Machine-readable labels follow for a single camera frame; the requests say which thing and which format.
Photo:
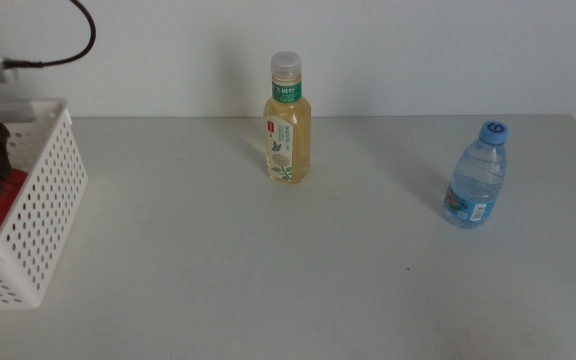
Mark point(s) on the white perforated plastic basket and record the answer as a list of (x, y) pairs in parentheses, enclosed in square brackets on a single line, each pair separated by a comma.
[(48, 210)]

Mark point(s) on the yellow tea bottle white cap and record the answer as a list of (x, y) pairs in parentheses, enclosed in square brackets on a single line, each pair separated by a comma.
[(288, 140)]

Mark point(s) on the clear water bottle blue cap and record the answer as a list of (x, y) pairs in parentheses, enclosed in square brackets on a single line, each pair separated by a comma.
[(475, 185)]

